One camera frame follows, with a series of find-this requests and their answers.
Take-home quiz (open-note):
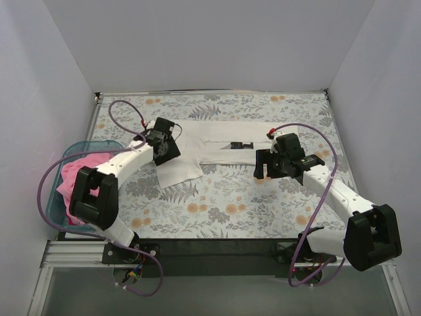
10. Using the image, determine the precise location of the white t shirt robot print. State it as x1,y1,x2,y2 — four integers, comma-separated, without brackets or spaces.
154,120,280,190

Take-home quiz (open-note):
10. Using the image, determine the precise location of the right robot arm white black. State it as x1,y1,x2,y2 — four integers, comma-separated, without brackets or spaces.
253,132,402,271

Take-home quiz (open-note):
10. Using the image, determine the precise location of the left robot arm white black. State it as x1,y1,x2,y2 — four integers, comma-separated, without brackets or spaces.
69,117,181,263

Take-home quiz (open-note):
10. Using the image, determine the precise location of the floral table cloth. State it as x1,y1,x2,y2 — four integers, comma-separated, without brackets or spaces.
90,93,355,238

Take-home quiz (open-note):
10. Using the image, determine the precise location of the pink t shirt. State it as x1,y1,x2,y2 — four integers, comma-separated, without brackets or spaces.
57,153,113,225

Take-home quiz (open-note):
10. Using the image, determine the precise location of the teal plastic basket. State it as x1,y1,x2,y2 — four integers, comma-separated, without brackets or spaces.
45,140,123,233

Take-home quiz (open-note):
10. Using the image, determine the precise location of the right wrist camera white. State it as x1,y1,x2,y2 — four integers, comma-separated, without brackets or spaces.
266,128,285,145

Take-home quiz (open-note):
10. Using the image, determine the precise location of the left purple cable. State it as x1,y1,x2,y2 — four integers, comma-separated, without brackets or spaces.
36,100,164,297

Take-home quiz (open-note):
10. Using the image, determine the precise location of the purple cable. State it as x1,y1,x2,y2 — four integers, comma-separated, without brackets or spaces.
36,100,164,297
287,123,346,288

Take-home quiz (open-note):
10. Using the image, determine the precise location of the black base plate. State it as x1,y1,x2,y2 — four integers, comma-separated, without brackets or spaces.
102,238,338,278

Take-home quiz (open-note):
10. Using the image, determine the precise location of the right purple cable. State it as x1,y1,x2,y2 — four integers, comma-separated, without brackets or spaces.
287,123,346,288

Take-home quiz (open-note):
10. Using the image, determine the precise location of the aluminium frame rail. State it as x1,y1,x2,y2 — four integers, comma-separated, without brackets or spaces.
25,237,412,316

